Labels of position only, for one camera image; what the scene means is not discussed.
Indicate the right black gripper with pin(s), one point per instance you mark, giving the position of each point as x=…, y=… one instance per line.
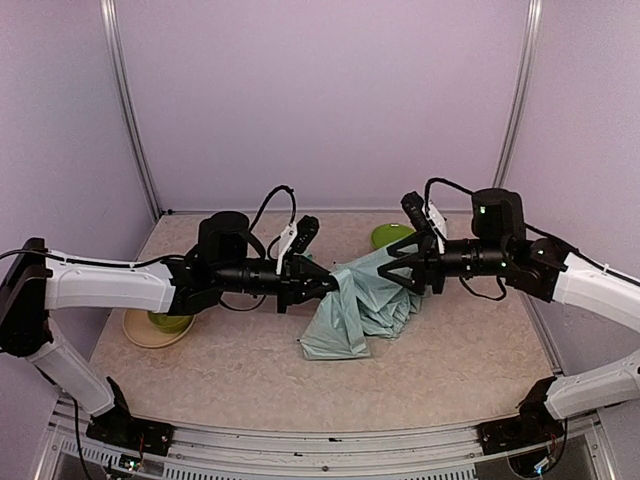
x=430, y=263

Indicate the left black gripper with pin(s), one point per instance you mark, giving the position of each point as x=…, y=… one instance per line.
x=286, y=279

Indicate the mint green folding umbrella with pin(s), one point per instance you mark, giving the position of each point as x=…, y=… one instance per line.
x=365, y=304

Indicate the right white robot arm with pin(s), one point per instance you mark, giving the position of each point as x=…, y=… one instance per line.
x=547, y=268

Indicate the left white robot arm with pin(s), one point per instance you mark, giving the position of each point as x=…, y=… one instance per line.
x=227, y=257

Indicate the green plate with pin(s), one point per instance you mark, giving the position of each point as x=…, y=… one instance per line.
x=389, y=233

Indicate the green bowl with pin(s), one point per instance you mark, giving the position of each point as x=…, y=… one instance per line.
x=170, y=324

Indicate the beige plate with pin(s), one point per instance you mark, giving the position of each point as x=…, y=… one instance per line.
x=139, y=330

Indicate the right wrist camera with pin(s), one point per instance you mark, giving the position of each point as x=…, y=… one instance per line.
x=413, y=206

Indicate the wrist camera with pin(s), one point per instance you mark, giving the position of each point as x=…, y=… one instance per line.
x=413, y=206
x=307, y=229

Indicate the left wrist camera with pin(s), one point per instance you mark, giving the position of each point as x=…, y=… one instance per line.
x=307, y=229

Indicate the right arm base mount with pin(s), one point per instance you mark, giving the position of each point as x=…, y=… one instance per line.
x=533, y=424

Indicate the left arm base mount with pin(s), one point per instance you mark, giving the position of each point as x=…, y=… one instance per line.
x=118, y=427

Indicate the aluminium front rail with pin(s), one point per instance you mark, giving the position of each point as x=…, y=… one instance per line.
x=199, y=452

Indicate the right aluminium frame post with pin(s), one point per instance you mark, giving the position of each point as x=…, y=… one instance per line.
x=518, y=103

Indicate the aluminium frame post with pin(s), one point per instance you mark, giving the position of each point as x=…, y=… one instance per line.
x=116, y=53
x=518, y=103

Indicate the left aluminium frame post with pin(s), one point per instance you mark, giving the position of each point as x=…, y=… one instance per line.
x=116, y=53

